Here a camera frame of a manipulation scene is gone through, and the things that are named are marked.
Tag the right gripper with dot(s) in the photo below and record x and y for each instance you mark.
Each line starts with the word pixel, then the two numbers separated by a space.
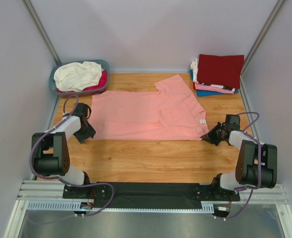
pixel 208 136

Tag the blue folded t-shirt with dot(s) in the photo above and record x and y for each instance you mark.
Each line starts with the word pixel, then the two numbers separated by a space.
pixel 203 93

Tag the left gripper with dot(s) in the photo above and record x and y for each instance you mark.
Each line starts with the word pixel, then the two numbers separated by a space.
pixel 90 133

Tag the right aluminium frame post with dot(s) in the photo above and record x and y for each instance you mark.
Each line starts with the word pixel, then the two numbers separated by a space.
pixel 263 33

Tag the grey laundry basket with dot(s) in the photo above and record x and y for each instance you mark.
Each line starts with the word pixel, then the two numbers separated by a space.
pixel 52 85

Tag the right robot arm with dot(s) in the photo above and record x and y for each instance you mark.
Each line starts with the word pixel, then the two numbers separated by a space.
pixel 257 163

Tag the dark red folded t-shirt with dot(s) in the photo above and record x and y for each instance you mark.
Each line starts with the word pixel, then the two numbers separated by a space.
pixel 220 70

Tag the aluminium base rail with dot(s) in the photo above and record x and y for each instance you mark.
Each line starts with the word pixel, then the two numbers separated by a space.
pixel 54 195

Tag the left aluminium frame post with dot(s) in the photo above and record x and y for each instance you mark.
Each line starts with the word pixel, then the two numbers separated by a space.
pixel 41 30

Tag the white folded t-shirt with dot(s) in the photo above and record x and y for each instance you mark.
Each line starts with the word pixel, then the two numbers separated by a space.
pixel 194 68

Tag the aluminium frame post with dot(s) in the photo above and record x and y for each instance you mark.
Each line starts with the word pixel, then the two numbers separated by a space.
pixel 263 33
pixel 41 30

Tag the pink printed folded t-shirt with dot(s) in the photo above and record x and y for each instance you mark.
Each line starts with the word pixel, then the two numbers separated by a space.
pixel 213 89

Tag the magenta t-shirt in basket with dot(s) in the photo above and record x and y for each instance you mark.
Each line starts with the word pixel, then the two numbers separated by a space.
pixel 101 86

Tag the cream white t-shirt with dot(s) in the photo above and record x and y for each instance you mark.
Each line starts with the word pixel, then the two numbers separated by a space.
pixel 78 76

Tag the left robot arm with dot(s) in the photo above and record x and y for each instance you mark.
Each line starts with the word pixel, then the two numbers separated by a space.
pixel 49 157

